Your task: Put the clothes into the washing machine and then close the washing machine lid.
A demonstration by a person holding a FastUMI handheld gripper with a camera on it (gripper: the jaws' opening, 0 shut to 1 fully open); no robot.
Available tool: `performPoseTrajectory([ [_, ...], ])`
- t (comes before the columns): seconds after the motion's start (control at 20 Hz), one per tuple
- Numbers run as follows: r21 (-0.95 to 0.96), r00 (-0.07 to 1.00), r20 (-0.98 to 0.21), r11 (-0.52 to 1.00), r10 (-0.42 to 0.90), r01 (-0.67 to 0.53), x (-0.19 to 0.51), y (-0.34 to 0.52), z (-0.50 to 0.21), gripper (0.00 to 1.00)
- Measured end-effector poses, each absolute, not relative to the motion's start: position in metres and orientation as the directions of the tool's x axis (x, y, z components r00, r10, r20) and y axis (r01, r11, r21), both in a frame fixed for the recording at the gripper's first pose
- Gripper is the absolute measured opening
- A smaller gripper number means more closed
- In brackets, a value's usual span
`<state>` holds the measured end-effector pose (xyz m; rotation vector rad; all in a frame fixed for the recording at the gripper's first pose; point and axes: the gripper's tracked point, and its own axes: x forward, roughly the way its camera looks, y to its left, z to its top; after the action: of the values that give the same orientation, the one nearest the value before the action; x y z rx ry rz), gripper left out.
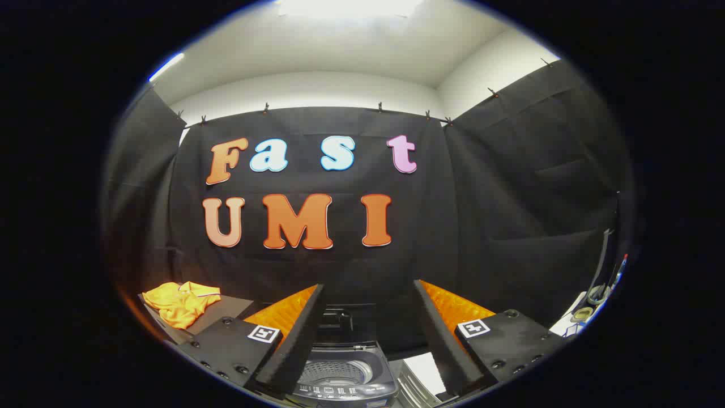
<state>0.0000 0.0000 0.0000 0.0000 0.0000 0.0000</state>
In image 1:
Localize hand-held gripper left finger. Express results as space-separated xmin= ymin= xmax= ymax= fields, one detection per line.
xmin=176 ymin=283 xmax=328 ymax=398

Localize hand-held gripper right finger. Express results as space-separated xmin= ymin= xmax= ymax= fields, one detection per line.
xmin=413 ymin=279 xmax=568 ymax=398

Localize dark washing machine lid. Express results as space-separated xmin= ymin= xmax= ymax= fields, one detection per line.
xmin=314 ymin=306 xmax=378 ymax=346

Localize dark grey washing machine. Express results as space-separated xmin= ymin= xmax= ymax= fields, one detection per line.
xmin=286 ymin=340 xmax=404 ymax=408

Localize yellow orange shirt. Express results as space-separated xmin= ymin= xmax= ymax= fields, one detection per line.
xmin=142 ymin=282 xmax=222 ymax=330

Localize grey side table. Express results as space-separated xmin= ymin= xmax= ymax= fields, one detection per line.
xmin=138 ymin=292 xmax=255 ymax=345

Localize white table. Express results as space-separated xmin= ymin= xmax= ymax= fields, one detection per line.
xmin=551 ymin=290 xmax=609 ymax=339

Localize ceiling strip light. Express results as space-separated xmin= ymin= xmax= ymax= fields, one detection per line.
xmin=148 ymin=52 xmax=186 ymax=83

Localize ceiling light panel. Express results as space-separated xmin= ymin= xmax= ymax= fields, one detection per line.
xmin=276 ymin=0 xmax=425 ymax=19

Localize grey strap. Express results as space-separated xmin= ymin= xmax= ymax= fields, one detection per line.
xmin=586 ymin=228 xmax=616 ymax=307

